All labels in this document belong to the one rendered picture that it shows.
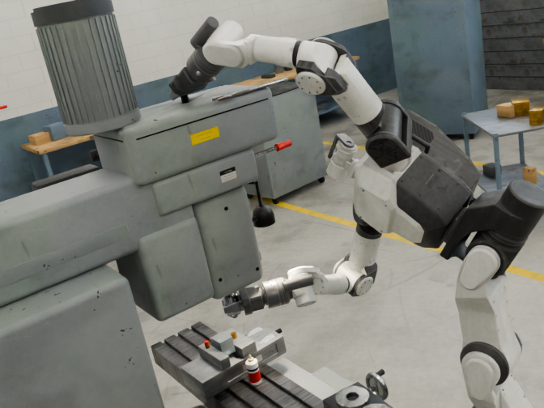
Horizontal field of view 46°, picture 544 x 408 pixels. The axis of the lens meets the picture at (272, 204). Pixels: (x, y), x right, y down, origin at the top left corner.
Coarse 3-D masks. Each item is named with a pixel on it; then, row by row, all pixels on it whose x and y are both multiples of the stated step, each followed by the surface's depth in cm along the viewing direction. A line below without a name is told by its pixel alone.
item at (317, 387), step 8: (280, 360) 241; (288, 360) 241; (280, 368) 236; (288, 368) 235; (296, 368) 234; (288, 376) 231; (296, 376) 230; (304, 376) 229; (312, 376) 228; (304, 384) 225; (312, 384) 224; (320, 384) 223; (312, 392) 219; (320, 392) 219; (328, 392) 218; (336, 392) 217
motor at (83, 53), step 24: (96, 0) 155; (48, 24) 154; (72, 24) 153; (96, 24) 155; (48, 48) 157; (72, 48) 155; (96, 48) 156; (120, 48) 163; (48, 72) 163; (72, 72) 157; (96, 72) 157; (120, 72) 162; (72, 96) 159; (96, 96) 159; (120, 96) 162; (72, 120) 162; (96, 120) 161; (120, 120) 162
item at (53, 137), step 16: (256, 80) 917; (272, 80) 888; (320, 112) 948; (48, 128) 750; (64, 128) 760; (32, 144) 753; (48, 144) 740; (64, 144) 727; (32, 160) 775; (48, 160) 722
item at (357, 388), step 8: (360, 384) 175; (344, 392) 171; (352, 392) 170; (360, 392) 170; (368, 392) 169; (328, 400) 171; (336, 400) 168; (344, 400) 168; (352, 400) 169; (360, 400) 166; (368, 400) 167; (376, 400) 167
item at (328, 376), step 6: (318, 372) 250; (324, 372) 249; (330, 372) 249; (336, 372) 248; (324, 378) 246; (330, 378) 245; (336, 378) 244; (342, 378) 244; (330, 384) 242; (336, 384) 241; (342, 384) 240; (348, 384) 240
